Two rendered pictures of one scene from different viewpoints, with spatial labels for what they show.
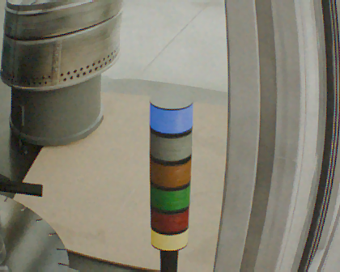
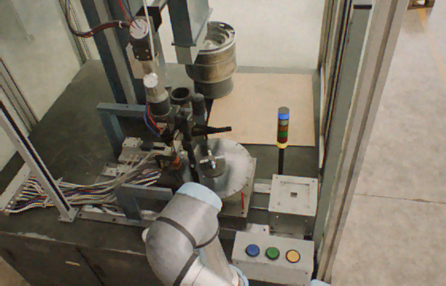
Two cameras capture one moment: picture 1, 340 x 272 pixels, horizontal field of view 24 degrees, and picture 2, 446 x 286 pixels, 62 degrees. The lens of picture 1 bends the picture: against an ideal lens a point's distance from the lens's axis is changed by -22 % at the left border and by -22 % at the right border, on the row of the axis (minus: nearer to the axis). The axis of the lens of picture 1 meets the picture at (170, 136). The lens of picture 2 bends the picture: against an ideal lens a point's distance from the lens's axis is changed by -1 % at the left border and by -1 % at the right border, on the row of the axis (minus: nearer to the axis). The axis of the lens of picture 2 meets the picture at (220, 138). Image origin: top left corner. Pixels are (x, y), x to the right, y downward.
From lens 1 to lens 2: 0.57 m
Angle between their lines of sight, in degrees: 17
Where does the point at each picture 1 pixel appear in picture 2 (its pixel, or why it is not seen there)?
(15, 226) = (228, 150)
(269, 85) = (352, 160)
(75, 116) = (225, 88)
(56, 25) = (214, 59)
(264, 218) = (349, 182)
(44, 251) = (242, 158)
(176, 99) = (284, 110)
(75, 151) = (227, 99)
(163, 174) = (282, 128)
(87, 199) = (237, 117)
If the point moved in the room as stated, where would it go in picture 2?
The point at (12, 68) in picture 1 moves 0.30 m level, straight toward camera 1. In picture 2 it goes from (196, 74) to (212, 107)
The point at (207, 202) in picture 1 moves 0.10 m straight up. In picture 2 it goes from (274, 112) to (275, 98)
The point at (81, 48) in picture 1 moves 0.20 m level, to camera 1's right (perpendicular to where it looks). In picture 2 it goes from (226, 67) to (263, 62)
